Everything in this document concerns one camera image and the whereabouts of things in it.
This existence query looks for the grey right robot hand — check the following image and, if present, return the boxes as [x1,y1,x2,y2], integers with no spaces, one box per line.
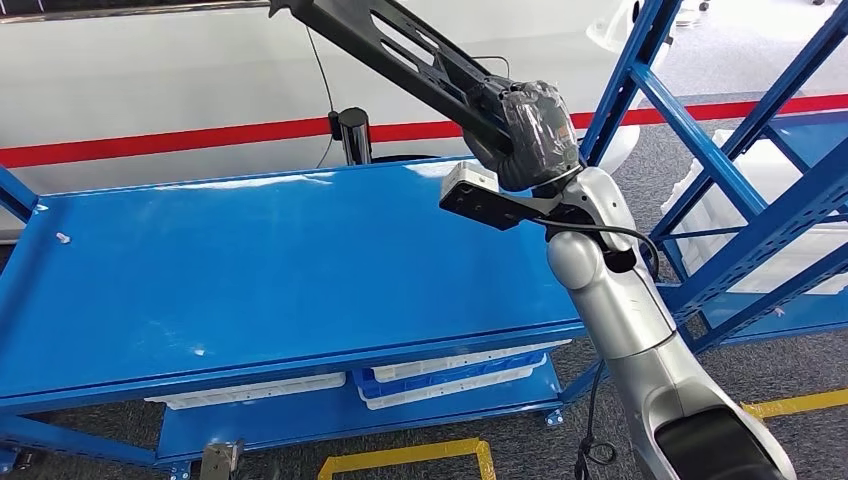
[462,79,586,193]

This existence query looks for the long black plastic car part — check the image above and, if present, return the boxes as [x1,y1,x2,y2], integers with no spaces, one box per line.
[268,0,531,160]

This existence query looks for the blue metal shelf rack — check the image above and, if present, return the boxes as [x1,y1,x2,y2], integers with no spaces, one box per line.
[0,0,848,480]
[652,0,848,352]

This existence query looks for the stacked white plastic crates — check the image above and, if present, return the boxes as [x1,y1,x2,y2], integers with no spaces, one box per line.
[661,129,848,296]

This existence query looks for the yellow tape floor square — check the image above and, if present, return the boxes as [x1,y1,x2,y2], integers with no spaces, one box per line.
[316,437,497,480]
[741,388,848,422]

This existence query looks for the white car with red stripe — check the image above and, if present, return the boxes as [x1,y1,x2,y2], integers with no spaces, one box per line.
[0,0,674,245]

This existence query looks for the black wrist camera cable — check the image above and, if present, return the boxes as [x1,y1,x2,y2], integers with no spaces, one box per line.
[533,217,662,283]

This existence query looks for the black cylinder post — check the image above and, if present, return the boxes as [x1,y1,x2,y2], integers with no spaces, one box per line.
[327,107,372,167]

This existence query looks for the black dangling cable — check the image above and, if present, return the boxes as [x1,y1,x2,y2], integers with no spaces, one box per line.
[572,360,619,480]

